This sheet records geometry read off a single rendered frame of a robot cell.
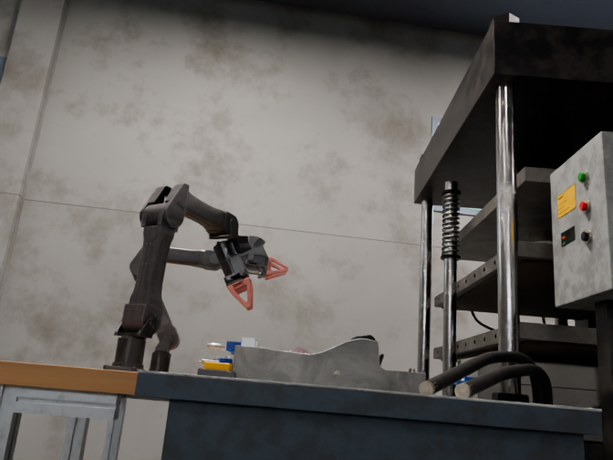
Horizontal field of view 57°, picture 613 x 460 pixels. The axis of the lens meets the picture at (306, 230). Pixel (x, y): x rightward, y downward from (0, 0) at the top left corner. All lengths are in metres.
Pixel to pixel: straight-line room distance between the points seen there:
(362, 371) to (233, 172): 2.96
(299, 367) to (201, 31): 3.70
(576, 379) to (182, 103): 3.35
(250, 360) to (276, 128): 3.11
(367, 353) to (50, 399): 0.78
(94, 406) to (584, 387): 1.69
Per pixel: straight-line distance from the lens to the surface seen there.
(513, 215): 1.82
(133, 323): 1.38
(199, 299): 4.05
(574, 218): 1.67
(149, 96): 4.58
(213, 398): 0.89
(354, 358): 1.51
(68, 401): 1.13
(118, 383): 1.08
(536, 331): 1.83
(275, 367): 1.51
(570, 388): 2.26
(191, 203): 1.50
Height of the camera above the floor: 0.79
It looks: 16 degrees up
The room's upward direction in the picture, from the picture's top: 5 degrees clockwise
